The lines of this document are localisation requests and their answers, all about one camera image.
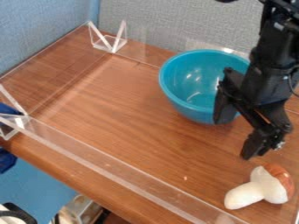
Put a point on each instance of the clear acrylic corner bracket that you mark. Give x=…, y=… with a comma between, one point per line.
x=107, y=42

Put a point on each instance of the clear acrylic front barrier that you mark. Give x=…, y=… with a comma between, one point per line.
x=168, y=197

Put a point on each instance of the white box under table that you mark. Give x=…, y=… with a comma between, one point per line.
x=80, y=211

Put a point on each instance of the white brown toy mushroom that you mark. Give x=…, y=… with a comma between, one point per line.
x=271, y=184

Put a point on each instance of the black white device corner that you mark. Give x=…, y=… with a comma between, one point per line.
x=13, y=215

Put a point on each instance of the blue clamp object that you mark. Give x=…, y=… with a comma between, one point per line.
x=6, y=158

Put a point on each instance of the clear acrylic back barrier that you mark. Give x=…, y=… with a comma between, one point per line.
x=139, y=51

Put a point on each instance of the clear acrylic left bracket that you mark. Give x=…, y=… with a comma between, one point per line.
x=13, y=117

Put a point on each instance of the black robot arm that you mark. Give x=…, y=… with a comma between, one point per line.
x=279, y=29

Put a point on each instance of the blue plastic bowl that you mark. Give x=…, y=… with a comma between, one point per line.
x=188, y=79

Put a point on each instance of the clear acrylic barrier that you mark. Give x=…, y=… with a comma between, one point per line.
x=168, y=197
x=139, y=51

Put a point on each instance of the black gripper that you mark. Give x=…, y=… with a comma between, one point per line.
x=256, y=94

